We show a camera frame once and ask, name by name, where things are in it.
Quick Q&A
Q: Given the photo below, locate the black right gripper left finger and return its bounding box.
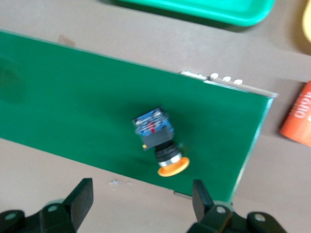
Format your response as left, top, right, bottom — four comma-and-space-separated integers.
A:
0, 177, 94, 233

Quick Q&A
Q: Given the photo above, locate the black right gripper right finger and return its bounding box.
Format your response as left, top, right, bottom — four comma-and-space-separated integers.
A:
187, 179, 289, 233

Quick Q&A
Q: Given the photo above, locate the yellow mushroom push button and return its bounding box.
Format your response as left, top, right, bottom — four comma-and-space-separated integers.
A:
132, 106, 190, 177

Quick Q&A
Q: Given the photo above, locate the orange cylinder white print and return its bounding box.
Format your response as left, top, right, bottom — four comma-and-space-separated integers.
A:
278, 81, 311, 148

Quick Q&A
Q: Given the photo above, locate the green conveyor belt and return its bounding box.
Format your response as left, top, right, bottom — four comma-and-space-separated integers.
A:
0, 29, 279, 203

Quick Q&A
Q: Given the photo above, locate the green plastic tray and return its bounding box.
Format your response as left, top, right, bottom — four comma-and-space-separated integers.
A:
101, 0, 277, 27

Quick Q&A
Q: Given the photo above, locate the yellow plastic tray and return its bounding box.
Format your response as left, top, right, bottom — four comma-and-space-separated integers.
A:
302, 0, 311, 57

